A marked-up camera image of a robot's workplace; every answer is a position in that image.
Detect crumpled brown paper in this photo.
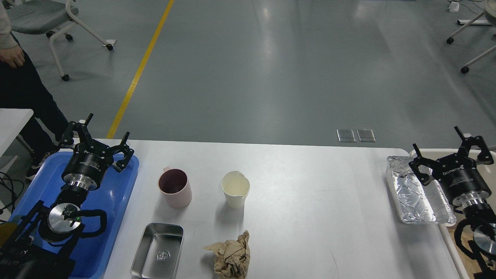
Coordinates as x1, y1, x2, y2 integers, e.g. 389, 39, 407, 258
203, 230, 250, 279

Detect left metal floor plate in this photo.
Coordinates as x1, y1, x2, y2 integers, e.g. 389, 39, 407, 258
336, 129, 356, 143

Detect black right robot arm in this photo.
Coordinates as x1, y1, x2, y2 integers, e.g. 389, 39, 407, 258
409, 126, 496, 279

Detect metal floor plate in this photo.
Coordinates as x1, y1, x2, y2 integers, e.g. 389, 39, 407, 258
336, 129, 356, 143
357, 129, 377, 143

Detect right metal floor plate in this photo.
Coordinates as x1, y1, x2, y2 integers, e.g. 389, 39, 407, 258
357, 129, 377, 143

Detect aluminium foil tray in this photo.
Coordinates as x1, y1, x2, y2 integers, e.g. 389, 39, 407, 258
386, 156, 457, 226

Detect pink ribbed mug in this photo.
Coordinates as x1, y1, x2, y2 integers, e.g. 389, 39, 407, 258
158, 167, 193, 208

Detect stainless steel rectangular tin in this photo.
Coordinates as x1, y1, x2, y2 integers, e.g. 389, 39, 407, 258
131, 222, 184, 279

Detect white chair base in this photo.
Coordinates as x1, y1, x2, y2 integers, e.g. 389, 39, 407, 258
446, 0, 496, 74

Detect white side table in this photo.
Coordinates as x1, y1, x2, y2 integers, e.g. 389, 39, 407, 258
0, 108, 33, 156

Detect grey office chair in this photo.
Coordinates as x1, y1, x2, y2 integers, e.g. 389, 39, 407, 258
7, 0, 115, 81

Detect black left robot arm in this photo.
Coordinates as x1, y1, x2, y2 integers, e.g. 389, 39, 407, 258
1, 114, 139, 279

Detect person in dark trousers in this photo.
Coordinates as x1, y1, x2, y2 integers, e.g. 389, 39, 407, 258
0, 6, 69, 181

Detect white paper cup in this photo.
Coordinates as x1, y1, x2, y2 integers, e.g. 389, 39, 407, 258
221, 171, 250, 210

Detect blue plastic tray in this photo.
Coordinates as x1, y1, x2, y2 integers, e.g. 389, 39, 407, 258
0, 151, 140, 279

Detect beige plastic bin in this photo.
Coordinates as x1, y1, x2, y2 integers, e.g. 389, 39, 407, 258
420, 148, 496, 279

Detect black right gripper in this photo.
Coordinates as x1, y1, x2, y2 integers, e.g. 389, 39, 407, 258
408, 126, 495, 199

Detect black cables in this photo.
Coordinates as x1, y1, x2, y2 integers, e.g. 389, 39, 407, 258
0, 172, 24, 215

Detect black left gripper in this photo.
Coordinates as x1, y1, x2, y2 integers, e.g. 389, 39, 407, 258
59, 114, 134, 191

